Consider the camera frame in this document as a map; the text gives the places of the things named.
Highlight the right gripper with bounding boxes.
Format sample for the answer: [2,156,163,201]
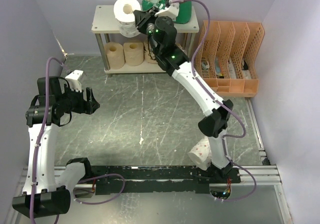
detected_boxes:
[134,6,166,56]

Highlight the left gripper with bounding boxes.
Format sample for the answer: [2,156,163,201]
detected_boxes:
[56,83,100,114]

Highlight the white floral roll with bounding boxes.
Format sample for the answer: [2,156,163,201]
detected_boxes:
[187,136,212,171]
[113,0,141,38]

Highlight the plain brown roll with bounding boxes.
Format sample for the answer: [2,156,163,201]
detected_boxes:
[123,41,144,66]
[104,42,125,70]

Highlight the brown cartoon roll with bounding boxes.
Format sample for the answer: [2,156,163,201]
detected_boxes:
[143,39,158,64]

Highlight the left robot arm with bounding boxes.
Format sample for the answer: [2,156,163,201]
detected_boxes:
[12,71,100,218]

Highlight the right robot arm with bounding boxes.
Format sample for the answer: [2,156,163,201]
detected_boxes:
[133,8,233,183]

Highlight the beige two-tier shelf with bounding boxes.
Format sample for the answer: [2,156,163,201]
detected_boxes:
[91,5,200,76]

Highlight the items in file organizer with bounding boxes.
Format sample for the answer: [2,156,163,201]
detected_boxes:
[200,57,252,80]

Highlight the orange plastic file organizer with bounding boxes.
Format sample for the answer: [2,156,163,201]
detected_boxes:
[194,20,265,98]

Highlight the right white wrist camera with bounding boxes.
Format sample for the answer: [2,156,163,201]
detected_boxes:
[154,3,180,21]

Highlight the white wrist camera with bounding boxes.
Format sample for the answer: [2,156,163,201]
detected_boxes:
[65,70,85,93]
[154,3,180,21]

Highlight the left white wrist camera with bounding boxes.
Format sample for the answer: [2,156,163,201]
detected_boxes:
[65,70,85,93]

